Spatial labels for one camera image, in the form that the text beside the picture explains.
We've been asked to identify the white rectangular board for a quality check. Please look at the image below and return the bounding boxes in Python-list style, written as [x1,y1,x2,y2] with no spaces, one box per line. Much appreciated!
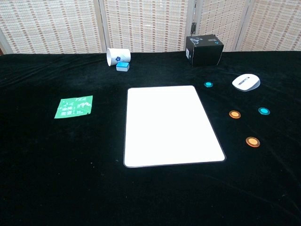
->
[123,85,226,168]

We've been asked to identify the small blue white cube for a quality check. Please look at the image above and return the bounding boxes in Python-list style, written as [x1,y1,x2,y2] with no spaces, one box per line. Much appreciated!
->
[116,62,130,72]

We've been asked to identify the white paper cup blue flower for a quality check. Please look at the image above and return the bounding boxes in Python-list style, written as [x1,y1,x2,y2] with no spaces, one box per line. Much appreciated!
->
[106,48,132,68]

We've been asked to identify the green tea sachet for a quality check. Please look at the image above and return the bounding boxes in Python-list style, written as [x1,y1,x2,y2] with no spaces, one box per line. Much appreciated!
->
[54,95,94,120]

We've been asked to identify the black cardboard box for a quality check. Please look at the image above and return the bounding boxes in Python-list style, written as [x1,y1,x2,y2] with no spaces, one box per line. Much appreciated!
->
[185,35,224,68]

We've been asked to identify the woven bamboo folding screen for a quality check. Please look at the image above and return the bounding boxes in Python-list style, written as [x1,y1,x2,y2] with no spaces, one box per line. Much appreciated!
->
[0,0,301,55]

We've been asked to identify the white computer mouse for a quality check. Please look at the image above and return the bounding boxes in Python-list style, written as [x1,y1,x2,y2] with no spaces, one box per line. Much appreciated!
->
[231,73,261,92]

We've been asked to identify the black velvet tablecloth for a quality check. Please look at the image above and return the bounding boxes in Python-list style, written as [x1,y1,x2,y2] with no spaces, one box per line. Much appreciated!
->
[0,50,301,226]

